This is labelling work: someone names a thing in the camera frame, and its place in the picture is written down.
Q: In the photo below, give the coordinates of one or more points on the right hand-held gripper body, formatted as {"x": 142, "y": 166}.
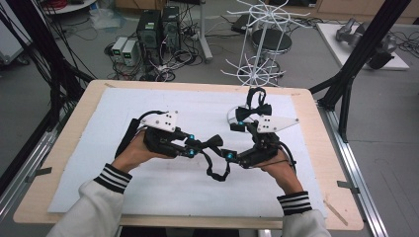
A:
{"x": 263, "y": 151}

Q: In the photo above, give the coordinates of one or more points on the person's right hand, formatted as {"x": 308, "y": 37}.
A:
{"x": 283, "y": 174}

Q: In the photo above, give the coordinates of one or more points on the thin wooden stick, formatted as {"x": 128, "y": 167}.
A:
{"x": 336, "y": 212}

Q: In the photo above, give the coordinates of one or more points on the grey metal bracket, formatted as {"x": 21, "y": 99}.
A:
{"x": 347, "y": 186}
{"x": 39, "y": 173}

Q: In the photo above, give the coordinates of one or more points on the person's left hand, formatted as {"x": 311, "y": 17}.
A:
{"x": 135, "y": 153}

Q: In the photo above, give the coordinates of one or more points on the white power supply box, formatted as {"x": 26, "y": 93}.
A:
{"x": 118, "y": 48}
{"x": 129, "y": 52}

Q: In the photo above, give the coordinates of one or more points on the aluminium rail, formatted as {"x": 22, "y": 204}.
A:
{"x": 355, "y": 171}
{"x": 29, "y": 164}

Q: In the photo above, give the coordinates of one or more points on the small black bow tie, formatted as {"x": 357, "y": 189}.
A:
{"x": 214, "y": 141}

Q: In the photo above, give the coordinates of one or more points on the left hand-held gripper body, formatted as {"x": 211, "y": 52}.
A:
{"x": 161, "y": 121}

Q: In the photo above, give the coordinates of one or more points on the flat black device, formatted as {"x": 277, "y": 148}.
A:
{"x": 238, "y": 24}

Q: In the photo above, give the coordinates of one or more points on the white platform board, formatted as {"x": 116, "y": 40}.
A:
{"x": 332, "y": 42}

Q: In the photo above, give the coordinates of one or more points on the wooden table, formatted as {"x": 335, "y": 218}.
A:
{"x": 317, "y": 138}

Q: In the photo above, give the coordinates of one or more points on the clear plastic bag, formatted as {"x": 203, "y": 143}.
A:
{"x": 105, "y": 18}

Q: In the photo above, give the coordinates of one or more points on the grey metal stand leg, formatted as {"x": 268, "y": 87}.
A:
{"x": 203, "y": 36}

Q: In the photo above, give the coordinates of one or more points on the black computer tower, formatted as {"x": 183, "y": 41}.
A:
{"x": 171, "y": 28}
{"x": 149, "y": 33}

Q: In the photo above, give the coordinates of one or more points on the round white table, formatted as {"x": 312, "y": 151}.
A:
{"x": 74, "y": 6}

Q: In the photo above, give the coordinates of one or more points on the black metal frame post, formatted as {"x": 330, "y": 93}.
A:
{"x": 365, "y": 46}
{"x": 42, "y": 42}

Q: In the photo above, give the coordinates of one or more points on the black round stool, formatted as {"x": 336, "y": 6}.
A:
{"x": 280, "y": 41}

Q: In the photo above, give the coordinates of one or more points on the white foam mat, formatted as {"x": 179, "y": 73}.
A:
{"x": 184, "y": 200}

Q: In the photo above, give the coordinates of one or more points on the grey robot device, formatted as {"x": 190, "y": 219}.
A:
{"x": 349, "y": 34}

